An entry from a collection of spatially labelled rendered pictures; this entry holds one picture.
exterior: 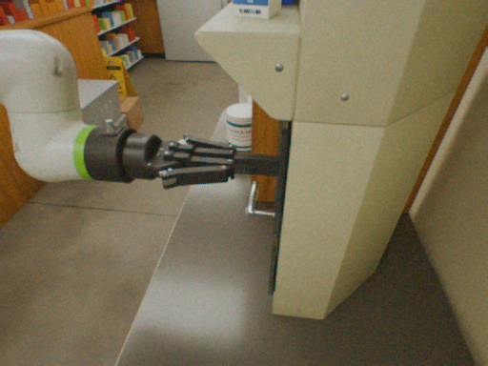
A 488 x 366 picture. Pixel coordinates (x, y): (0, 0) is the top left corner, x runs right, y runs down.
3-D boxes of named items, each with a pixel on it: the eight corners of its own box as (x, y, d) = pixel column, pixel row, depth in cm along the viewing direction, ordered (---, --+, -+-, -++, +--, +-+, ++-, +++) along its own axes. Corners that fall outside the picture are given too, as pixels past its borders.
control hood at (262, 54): (293, 50, 62) (297, -4, 55) (293, 122, 36) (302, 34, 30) (238, 49, 63) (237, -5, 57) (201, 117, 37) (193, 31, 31)
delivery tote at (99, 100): (128, 113, 283) (119, 79, 263) (95, 147, 236) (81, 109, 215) (87, 111, 287) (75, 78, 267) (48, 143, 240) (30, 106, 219)
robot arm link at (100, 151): (121, 164, 56) (96, 195, 49) (103, 107, 49) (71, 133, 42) (152, 166, 56) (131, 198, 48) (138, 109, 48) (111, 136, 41)
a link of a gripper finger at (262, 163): (233, 154, 46) (233, 157, 46) (279, 158, 46) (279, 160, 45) (234, 171, 48) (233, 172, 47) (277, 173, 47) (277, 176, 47)
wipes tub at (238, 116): (260, 136, 127) (261, 103, 118) (257, 152, 117) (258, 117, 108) (230, 134, 128) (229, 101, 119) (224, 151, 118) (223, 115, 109)
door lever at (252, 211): (276, 190, 61) (277, 179, 59) (274, 223, 53) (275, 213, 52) (251, 188, 61) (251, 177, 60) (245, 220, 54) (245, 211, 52)
